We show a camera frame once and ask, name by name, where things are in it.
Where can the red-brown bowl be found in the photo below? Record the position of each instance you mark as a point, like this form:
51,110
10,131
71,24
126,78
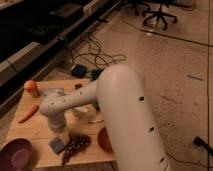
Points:
103,141

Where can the green tray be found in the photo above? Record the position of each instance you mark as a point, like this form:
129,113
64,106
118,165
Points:
94,76

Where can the bunch of dark grapes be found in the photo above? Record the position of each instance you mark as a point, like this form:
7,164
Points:
77,144

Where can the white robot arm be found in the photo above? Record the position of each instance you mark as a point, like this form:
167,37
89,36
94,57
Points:
132,130

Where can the black office chair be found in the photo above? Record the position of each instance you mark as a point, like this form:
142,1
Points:
159,14

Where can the black power box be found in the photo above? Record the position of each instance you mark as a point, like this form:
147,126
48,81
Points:
78,71

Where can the black object on floor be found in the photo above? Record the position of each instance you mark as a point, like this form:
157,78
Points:
200,142

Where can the orange carrot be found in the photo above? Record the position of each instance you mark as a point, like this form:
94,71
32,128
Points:
30,113

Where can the purple bowl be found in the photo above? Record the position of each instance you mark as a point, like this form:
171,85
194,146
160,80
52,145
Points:
15,155

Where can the orange-capped bottle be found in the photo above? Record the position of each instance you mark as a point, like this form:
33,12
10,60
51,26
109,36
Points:
31,87

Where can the cream plastic banana bunch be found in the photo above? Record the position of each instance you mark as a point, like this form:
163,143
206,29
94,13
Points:
82,111

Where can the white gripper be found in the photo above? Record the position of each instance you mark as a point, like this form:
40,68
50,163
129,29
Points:
63,135

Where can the blue sponge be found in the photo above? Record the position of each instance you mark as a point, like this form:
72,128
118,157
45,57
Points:
57,145

